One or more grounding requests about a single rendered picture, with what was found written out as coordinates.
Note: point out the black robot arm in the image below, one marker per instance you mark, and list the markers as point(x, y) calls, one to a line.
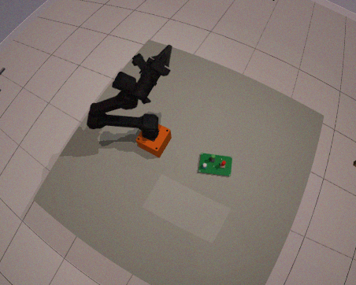
point(128, 98)

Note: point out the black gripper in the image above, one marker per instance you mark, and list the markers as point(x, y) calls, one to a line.
point(157, 67)

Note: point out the green circuit board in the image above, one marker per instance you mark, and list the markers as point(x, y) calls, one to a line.
point(215, 164)

